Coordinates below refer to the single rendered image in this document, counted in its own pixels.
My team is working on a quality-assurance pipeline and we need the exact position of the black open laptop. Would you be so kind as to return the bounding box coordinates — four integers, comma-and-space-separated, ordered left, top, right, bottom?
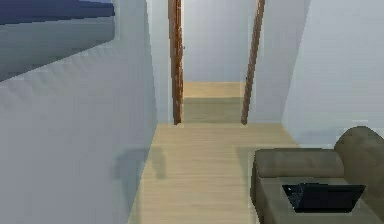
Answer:
281, 182, 367, 214

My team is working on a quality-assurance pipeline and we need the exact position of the brown wooden room door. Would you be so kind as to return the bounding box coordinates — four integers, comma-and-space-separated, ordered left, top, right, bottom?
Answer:
167, 0, 185, 126

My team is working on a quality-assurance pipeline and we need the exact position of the brown-grey sofa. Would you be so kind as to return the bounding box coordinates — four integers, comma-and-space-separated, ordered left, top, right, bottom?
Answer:
249, 125, 384, 224

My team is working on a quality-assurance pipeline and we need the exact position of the brown wooden door frame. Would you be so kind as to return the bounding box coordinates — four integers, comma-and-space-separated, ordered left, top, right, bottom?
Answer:
240, 0, 267, 126

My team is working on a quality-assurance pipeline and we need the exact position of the blue-grey framed wall picture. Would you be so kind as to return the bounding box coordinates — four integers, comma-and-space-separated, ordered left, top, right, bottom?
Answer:
0, 0, 116, 83

